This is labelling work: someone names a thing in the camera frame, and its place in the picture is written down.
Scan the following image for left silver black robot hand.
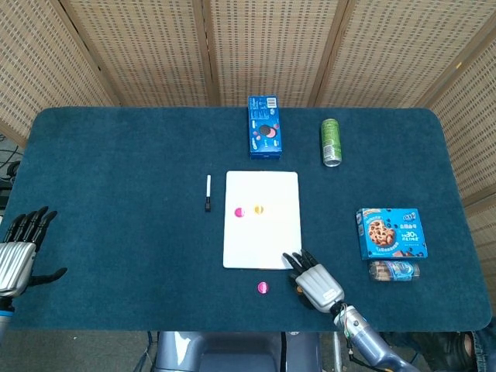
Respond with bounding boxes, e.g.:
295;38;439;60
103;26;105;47
0;205;68;298

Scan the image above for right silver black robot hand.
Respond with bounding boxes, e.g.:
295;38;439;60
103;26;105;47
282;249;346;314

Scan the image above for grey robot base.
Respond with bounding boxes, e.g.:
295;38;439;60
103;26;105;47
154;331;322;372

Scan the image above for metal table leg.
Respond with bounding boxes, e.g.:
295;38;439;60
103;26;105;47
332;331;344;372

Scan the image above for blue wafer roll package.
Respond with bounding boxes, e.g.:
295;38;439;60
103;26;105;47
367;260;421;283

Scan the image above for blue chocolate chip cookie box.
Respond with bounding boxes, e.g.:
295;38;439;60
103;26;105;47
355;208;429;260

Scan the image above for dark teal table cloth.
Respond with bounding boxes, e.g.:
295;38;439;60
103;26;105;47
2;106;490;333

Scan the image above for black shoe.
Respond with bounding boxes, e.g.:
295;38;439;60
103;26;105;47
402;332;476;369

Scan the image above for green drink can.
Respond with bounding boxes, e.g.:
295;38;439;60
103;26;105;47
319;118;343;168

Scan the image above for woven wicker screen panel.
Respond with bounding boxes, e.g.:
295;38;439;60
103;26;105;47
0;0;122;148
463;189;496;315
57;0;216;108
201;0;340;109
416;38;496;206
308;0;496;109

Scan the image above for blue jeans leg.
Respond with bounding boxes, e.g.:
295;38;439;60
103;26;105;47
470;328;496;372

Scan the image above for blue Oreo cookie box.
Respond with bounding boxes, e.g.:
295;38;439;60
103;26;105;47
247;95;283;162

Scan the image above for white rectangular board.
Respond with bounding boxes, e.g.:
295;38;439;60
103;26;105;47
222;170;304;270

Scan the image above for black cable bundle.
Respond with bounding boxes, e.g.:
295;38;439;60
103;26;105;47
0;131;22;208

